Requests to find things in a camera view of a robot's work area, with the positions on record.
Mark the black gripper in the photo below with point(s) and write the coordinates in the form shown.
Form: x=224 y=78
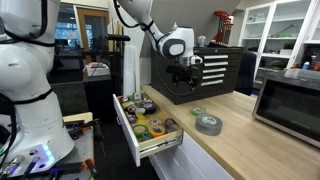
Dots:
x=188 y=74

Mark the green masking tape roll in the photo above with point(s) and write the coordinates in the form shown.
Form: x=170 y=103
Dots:
x=195 y=111

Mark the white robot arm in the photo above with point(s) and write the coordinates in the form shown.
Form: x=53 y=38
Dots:
x=26 y=57

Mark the black tape roll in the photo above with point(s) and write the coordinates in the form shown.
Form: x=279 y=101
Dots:
x=149 y=107

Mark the dark brown tape roll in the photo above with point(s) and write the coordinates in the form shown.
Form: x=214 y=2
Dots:
x=171 y=125

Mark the clear tape roll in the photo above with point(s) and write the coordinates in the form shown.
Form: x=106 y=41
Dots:
x=155 y=122

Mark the orange tape roll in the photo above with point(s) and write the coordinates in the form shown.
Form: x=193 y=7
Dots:
x=156 y=130

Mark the yellow tape roll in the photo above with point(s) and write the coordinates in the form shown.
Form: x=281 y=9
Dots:
x=141 y=116

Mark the open white wooden drawer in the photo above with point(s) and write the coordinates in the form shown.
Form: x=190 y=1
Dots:
x=147 y=144

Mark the purple tape roll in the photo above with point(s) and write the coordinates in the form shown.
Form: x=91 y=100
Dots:
x=132 y=119

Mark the green tape roll in drawer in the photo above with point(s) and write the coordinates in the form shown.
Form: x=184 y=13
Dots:
x=139 y=130

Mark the dark brown tool chest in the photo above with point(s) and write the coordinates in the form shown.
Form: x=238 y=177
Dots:
x=219 y=68

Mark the silver metal can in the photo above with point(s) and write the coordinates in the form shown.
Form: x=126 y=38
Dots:
x=201 y=41

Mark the white box on desk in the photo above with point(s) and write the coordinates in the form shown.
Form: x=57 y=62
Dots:
x=96 y=69

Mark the silver microwave oven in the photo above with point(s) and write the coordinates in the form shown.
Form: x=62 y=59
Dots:
x=289 y=100

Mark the white shelving unit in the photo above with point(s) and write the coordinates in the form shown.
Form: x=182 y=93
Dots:
x=275 y=32

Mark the grey duct tape roll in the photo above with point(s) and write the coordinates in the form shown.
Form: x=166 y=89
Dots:
x=208 y=124

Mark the red handled clamps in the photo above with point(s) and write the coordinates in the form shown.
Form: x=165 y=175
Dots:
x=224 y=26

